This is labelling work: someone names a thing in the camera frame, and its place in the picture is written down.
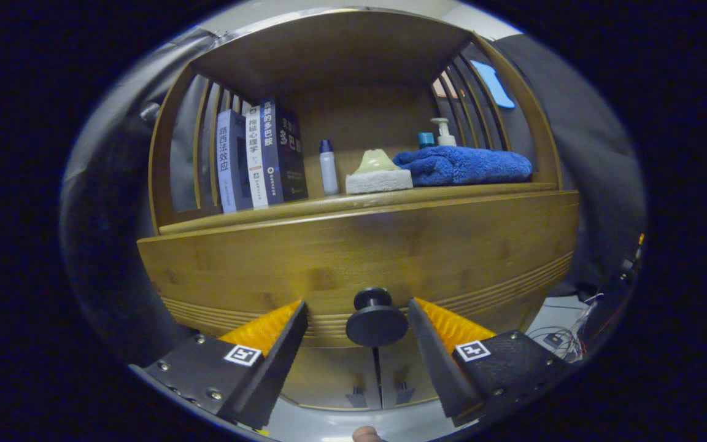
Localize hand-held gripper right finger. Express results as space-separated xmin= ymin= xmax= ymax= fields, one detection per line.
xmin=408 ymin=298 xmax=575 ymax=427

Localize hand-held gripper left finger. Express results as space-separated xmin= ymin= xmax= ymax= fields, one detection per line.
xmin=129 ymin=300 xmax=309 ymax=430

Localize black round drawer knob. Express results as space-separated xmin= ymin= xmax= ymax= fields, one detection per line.
xmin=346 ymin=287 xmax=409 ymax=348

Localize pale green handled scrub sponge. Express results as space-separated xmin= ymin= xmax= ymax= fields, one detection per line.
xmin=346 ymin=149 xmax=414 ymax=195

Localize wooden cabinet door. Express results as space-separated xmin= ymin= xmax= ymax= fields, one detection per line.
xmin=280 ymin=347 xmax=382 ymax=411
xmin=378 ymin=344 xmax=440 ymax=406

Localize wooden countertop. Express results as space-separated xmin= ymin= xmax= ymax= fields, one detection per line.
xmin=158 ymin=182 xmax=560 ymax=236

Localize wooden cabinet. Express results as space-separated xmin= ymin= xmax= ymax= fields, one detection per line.
xmin=137 ymin=9 xmax=581 ymax=411

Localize blue folded towel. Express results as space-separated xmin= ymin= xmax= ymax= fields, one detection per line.
xmin=393 ymin=145 xmax=533 ymax=187

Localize white bottle blue cap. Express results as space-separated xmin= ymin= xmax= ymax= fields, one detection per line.
xmin=319 ymin=139 xmax=339 ymax=196

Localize light blue book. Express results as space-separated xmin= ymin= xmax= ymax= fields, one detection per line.
xmin=216 ymin=109 xmax=253 ymax=214

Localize dark navy book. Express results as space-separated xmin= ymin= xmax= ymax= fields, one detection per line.
xmin=260 ymin=98 xmax=309 ymax=205

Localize white spine book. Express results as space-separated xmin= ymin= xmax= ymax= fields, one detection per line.
xmin=246 ymin=104 xmax=269 ymax=209

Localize white pump bottle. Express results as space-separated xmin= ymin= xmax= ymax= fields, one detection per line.
xmin=430 ymin=118 xmax=457 ymax=147

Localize orange tipped dark device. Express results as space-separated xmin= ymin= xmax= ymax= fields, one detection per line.
xmin=620 ymin=232 xmax=646 ymax=283

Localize black backdrop cloth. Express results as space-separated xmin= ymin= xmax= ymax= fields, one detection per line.
xmin=59 ymin=28 xmax=647 ymax=369

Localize tangled floor cables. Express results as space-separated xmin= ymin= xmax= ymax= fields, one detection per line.
xmin=525 ymin=295 xmax=603 ymax=363

